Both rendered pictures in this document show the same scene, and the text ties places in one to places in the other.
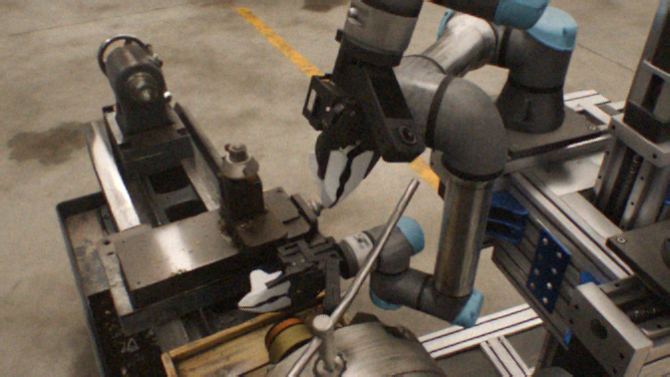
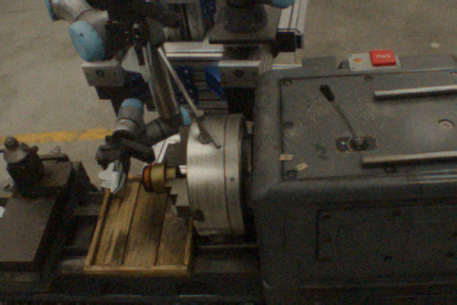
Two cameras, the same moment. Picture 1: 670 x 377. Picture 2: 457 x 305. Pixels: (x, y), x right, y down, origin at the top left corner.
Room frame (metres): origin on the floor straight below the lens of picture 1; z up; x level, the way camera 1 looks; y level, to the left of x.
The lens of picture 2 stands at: (-0.15, 0.67, 2.04)
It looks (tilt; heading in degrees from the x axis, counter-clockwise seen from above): 44 degrees down; 309
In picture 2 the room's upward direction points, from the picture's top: 10 degrees counter-clockwise
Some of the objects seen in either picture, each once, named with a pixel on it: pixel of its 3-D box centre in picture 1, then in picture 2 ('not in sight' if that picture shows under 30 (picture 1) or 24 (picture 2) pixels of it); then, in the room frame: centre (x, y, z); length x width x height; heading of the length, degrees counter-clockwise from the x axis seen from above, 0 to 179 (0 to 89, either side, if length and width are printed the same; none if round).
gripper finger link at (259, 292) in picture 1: (259, 283); (108, 176); (0.71, 0.13, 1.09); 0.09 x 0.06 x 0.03; 118
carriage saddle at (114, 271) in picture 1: (210, 245); (24, 221); (1.02, 0.30, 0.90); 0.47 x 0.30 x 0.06; 118
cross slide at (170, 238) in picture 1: (220, 238); (32, 207); (0.98, 0.26, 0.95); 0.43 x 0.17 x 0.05; 118
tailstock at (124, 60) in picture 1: (139, 99); not in sight; (1.50, 0.56, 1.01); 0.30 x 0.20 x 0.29; 28
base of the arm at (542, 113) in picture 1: (531, 95); not in sight; (1.16, -0.42, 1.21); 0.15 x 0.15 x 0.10
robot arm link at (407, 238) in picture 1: (392, 242); (130, 117); (0.83, -0.10, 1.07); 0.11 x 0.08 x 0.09; 118
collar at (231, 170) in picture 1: (239, 163); (14, 150); (1.01, 0.20, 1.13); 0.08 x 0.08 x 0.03
